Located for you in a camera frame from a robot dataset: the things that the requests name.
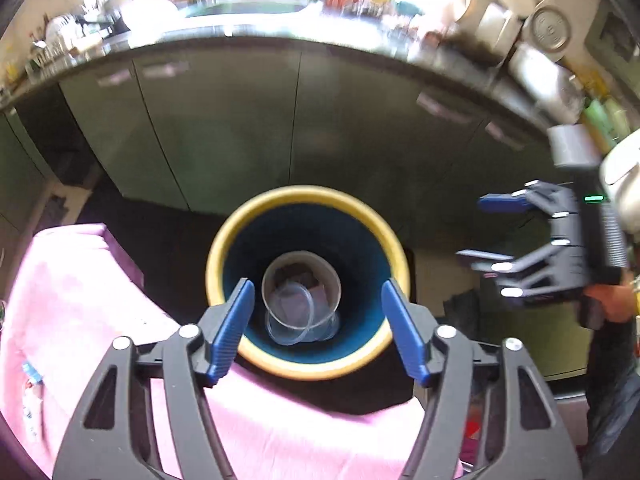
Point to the clear plastic bowl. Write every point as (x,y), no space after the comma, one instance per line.
(290,335)

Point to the clear plastic cup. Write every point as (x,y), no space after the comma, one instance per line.
(300,265)

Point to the green bottles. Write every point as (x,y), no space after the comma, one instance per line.
(607,117)

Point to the dark kitchen countertop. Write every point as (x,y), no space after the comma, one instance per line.
(280,35)

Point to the small printed wrapper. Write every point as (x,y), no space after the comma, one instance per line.
(31,400)

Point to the person's dark clothing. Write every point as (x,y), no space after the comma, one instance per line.
(612,400)

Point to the steel sink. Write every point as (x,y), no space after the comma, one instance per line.
(245,6)

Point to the round metal lid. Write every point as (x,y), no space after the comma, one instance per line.
(551,27)

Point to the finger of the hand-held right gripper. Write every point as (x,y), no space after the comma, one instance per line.
(482,259)
(502,202)

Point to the pink tablecloth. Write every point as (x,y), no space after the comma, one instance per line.
(75,310)

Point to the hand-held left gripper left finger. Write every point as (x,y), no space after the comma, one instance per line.
(229,332)

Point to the green base cabinets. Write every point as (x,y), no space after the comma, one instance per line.
(225,120)

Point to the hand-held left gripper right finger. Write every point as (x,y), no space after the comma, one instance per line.
(406,332)

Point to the person's right hand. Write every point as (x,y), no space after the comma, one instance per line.
(612,302)

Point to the steel pot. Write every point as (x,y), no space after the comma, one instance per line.
(545,82)

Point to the white plate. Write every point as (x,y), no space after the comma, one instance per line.
(147,12)

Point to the teal bowl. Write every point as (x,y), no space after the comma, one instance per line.
(407,7)

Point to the yellow rimmed blue waste bin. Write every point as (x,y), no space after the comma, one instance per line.
(250,240)

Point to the dish rack with dishes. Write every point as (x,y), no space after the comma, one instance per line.
(65,27)

